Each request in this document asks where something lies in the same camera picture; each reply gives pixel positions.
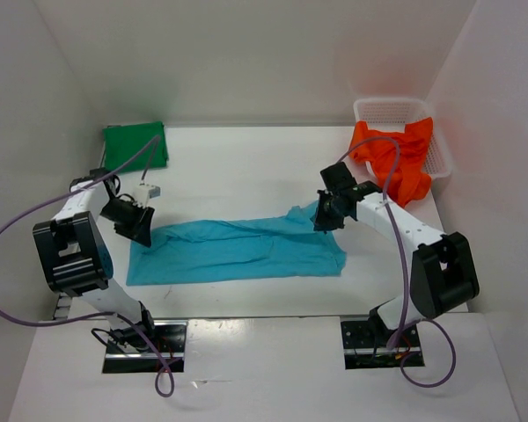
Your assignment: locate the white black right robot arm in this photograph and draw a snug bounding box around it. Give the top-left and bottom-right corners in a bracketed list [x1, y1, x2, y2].
[313, 162, 480, 348]

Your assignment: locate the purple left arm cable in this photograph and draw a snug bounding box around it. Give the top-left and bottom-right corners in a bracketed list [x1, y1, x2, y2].
[0, 135, 177, 398]

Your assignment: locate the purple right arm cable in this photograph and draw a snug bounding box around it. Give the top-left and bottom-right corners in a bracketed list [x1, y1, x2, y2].
[334, 136, 458, 388]

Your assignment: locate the white plastic basket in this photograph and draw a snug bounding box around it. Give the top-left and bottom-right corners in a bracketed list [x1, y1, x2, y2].
[353, 97, 451, 180]

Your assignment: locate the green t shirt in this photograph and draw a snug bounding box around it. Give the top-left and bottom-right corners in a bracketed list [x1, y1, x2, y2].
[102, 121, 169, 171]

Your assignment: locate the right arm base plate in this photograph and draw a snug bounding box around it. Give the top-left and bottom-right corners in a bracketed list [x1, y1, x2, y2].
[340, 317, 425, 370]

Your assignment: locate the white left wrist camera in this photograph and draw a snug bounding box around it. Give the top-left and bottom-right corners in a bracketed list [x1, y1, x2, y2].
[131, 183, 161, 207]

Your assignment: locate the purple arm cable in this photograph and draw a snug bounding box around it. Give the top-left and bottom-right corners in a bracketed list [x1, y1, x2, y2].
[0, 135, 177, 398]
[334, 136, 458, 388]

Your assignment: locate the orange t shirt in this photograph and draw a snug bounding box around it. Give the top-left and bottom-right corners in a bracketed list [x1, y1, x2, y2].
[350, 121, 431, 207]

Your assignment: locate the light blue t shirt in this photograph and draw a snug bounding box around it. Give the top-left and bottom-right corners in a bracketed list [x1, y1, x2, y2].
[126, 203, 347, 287]

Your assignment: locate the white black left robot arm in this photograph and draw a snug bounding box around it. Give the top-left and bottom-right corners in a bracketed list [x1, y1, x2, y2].
[33, 167, 158, 352]

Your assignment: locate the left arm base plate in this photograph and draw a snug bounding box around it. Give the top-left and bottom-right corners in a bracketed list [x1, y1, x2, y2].
[93, 319, 188, 375]

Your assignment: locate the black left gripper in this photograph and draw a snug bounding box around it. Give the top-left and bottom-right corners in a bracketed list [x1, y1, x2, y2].
[99, 199, 154, 247]

